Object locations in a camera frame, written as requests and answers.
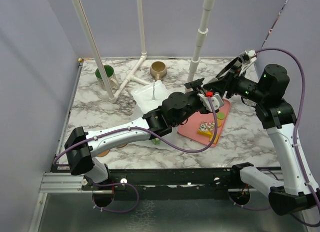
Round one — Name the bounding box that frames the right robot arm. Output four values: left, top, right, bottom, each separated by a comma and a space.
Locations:
203, 58, 320, 216

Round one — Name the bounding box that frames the white pvc frame pole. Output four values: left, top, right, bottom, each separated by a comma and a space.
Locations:
187, 0, 216, 82
115, 0, 149, 98
71, 0, 117, 103

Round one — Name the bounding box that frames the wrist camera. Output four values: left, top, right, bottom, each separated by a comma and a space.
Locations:
238, 49, 257, 65
197, 91, 225, 112

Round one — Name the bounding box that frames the beige ceramic cup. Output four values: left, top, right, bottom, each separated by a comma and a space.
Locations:
150, 61, 168, 80

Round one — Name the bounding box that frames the white pvc frame middle pole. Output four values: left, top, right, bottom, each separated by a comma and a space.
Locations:
115, 0, 149, 98

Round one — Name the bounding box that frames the wooden coaster near edge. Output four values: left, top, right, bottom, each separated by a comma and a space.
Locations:
97, 150, 110, 158

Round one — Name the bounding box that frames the pink serving tray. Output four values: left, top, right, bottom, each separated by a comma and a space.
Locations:
177, 99, 231, 147

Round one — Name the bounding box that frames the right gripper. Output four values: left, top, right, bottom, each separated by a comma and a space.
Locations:
203, 64, 268, 103

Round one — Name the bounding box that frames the white tiered serving stand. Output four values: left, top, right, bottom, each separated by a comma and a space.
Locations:
131, 80, 175, 151

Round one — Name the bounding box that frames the green round pastry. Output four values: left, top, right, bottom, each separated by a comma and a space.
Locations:
216, 111, 226, 120

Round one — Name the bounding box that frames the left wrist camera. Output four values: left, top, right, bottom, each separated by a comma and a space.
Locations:
197, 91, 225, 112

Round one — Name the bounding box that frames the white pvc frame right pole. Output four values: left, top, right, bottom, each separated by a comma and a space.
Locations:
187, 0, 216, 82

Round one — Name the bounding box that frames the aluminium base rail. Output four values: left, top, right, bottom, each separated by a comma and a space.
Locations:
39, 171, 305, 194

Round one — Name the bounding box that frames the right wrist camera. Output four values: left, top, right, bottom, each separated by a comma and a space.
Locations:
238, 49, 257, 65

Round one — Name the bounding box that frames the sprinkled cake slice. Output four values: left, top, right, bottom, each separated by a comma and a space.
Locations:
197, 122, 215, 137

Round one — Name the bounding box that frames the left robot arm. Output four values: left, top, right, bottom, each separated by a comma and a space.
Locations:
64, 79, 224, 190

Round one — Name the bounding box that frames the green ceramic mug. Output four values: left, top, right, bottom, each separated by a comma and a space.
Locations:
94, 64, 119, 91

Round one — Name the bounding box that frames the yellow round biscuit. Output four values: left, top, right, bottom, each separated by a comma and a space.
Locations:
217, 119, 223, 128

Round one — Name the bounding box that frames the white pvc frame left pole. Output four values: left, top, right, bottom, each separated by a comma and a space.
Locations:
71, 0, 117, 103

